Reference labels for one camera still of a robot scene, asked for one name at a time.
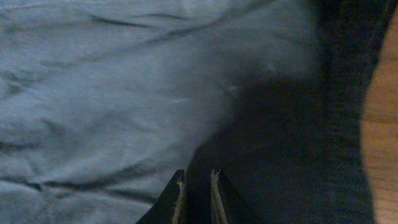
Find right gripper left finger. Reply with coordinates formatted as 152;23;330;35
136;170;187;224

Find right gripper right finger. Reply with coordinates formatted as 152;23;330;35
210;169;258;224

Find navy blue shorts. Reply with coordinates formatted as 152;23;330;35
0;0;398;224

